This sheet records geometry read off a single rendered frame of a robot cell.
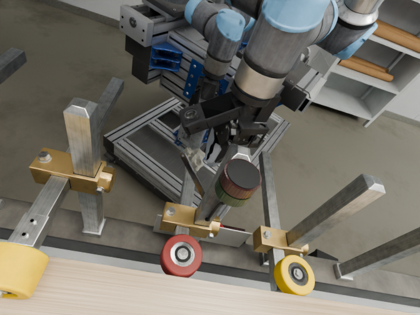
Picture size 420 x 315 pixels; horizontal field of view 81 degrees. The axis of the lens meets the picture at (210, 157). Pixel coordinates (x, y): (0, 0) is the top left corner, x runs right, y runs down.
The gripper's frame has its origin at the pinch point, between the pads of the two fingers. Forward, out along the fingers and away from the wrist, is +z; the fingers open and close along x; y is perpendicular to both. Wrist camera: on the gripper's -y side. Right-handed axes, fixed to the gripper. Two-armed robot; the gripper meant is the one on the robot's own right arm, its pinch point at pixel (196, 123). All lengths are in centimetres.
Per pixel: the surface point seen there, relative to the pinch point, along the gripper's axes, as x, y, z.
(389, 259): -54, -40, -7
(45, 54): 126, 133, 83
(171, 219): 3.0, -39.5, -4.5
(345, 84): -189, 219, 59
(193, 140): 0.7, -12.2, -3.4
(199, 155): -1.6, -18.9, -4.6
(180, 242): 0.7, -45.8, -7.9
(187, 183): 0.6, -28.3, -3.4
